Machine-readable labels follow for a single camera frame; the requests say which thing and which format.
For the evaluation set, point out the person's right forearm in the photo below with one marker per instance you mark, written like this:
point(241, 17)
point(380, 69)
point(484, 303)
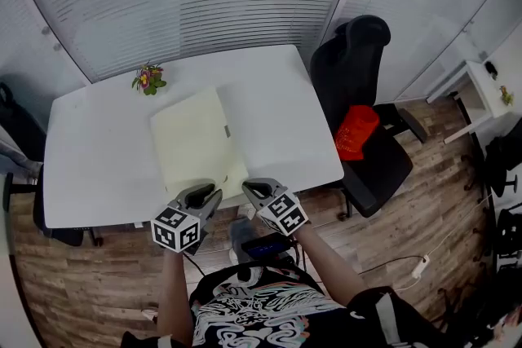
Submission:
point(326, 265)

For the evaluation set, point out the small green table plant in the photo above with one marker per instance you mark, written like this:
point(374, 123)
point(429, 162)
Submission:
point(507, 95)

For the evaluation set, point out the orange plastic bag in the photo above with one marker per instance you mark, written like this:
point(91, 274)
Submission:
point(355, 132)

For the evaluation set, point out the black office chair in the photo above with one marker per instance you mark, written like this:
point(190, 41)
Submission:
point(350, 69)
point(20, 126)

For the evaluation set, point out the person's white shoe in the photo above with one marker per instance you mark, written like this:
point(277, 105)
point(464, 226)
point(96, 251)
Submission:
point(246, 210)

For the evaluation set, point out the black printed t-shirt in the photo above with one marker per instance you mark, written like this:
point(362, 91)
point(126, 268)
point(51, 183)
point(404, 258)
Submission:
point(261, 309)

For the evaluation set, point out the small potted flower plant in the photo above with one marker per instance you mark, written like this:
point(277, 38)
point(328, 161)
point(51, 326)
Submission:
point(149, 79)

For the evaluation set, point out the pale yellow folder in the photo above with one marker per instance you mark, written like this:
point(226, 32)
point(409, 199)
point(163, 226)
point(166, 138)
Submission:
point(193, 138)

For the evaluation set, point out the person's left forearm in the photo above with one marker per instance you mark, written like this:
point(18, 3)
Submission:
point(175, 297)

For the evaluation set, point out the black device with blue screen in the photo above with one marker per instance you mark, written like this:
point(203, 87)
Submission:
point(265, 248)

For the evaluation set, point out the white side table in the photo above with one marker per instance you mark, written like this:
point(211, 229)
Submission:
point(485, 93)

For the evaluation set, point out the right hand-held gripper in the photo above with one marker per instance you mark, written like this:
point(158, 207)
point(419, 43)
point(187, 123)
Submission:
point(283, 214)

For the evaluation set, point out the black stool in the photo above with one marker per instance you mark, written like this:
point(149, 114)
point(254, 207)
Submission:
point(510, 236)

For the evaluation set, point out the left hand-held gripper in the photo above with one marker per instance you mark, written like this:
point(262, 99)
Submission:
point(175, 228)

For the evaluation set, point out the person's leg in jeans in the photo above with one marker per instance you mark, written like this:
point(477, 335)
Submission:
point(241, 240)

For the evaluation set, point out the white desk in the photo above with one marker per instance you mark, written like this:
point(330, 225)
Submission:
point(102, 142)

